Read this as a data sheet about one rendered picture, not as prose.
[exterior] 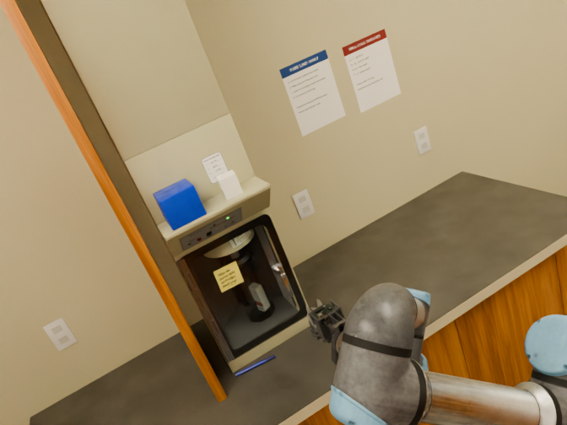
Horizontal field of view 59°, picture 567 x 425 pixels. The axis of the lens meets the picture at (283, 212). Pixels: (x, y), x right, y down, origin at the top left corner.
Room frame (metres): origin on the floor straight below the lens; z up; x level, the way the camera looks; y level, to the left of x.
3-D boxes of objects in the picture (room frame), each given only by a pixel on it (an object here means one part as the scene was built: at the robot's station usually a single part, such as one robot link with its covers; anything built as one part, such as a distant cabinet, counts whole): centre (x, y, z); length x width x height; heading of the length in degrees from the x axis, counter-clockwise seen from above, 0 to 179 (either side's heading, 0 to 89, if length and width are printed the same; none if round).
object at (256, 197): (1.31, 0.17, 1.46); 0.32 x 0.12 x 0.10; 106
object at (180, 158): (1.49, 0.23, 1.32); 0.32 x 0.25 x 0.77; 106
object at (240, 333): (1.36, 0.19, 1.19); 0.30 x 0.01 x 0.40; 106
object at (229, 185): (1.33, 0.11, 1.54); 0.05 x 0.05 x 0.06; 8
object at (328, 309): (1.04, -0.01, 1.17); 0.12 x 0.08 x 0.09; 17
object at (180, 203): (1.29, 0.25, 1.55); 0.10 x 0.10 x 0.09; 16
